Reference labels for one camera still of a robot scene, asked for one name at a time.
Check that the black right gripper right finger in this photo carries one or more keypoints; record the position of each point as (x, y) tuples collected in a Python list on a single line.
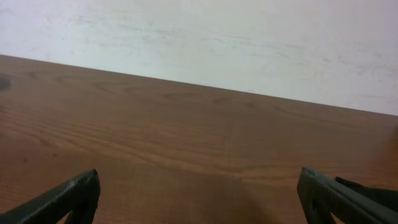
[(323, 199)]

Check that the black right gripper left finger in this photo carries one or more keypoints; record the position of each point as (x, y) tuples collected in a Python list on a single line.
[(76, 200)]

